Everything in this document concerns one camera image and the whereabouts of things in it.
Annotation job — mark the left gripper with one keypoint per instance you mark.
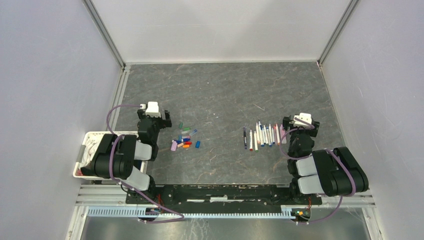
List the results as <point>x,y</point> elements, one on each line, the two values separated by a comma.
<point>141,114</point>

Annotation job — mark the clear blue pen cap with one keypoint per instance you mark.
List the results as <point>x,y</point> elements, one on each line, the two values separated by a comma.
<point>193,132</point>

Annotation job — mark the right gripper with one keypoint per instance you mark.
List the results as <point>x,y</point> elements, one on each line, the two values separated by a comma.
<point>313,131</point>

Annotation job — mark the purple grey marker pen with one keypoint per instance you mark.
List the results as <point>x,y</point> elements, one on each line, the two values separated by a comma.
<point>245,138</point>

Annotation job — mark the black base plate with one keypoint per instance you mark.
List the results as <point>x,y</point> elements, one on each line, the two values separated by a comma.
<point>228,199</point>

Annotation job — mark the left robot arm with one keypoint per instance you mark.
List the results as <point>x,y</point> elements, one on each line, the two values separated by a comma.
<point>130,151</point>

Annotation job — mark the white cloth in basket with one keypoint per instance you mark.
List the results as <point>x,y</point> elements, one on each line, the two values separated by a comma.
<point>91,146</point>

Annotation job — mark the dark blue cap marker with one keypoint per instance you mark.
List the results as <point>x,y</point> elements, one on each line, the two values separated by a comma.
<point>268,137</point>

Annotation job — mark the white plastic basket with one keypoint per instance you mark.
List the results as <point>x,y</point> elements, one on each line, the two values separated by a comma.
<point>143,153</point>

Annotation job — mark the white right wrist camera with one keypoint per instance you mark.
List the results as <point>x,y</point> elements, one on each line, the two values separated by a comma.
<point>303,120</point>

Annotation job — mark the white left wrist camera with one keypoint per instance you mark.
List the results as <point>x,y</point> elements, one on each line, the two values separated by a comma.
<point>151,109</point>

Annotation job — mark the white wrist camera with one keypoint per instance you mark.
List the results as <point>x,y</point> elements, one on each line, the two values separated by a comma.
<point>151,109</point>
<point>303,120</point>

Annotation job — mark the red cap marker pen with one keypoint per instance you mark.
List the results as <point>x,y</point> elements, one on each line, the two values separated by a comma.
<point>251,140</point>

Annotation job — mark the orange cap marker pen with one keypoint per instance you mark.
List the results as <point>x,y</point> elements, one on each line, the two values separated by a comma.
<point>277,134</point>

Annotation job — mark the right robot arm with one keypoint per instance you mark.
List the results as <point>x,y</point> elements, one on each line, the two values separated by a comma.
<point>327,172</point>

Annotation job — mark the green cap marker pen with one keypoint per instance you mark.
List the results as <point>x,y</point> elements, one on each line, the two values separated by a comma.
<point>255,138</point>

